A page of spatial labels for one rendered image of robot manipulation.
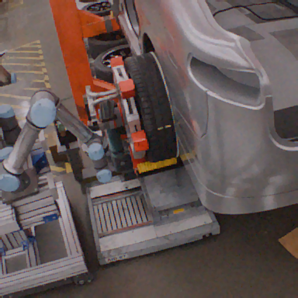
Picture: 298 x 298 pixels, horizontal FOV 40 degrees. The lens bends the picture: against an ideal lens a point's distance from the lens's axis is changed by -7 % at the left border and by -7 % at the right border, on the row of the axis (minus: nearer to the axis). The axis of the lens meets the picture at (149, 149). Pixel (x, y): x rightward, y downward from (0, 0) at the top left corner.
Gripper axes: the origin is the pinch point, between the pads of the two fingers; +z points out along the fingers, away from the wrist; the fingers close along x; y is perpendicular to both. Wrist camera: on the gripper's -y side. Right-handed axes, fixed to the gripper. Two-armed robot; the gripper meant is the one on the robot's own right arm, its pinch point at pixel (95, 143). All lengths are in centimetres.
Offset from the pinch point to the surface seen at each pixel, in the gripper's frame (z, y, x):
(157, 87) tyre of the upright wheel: -4.0, 26.9, -39.5
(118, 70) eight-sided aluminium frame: 26.2, 28.0, -24.2
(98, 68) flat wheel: 167, -32, -22
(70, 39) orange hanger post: 63, 43, -1
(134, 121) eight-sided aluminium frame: -8.4, 12.4, -23.5
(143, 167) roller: 4.4, -30.0, -25.1
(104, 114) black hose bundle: -0.6, 16.9, -8.9
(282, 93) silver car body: -17, 11, -110
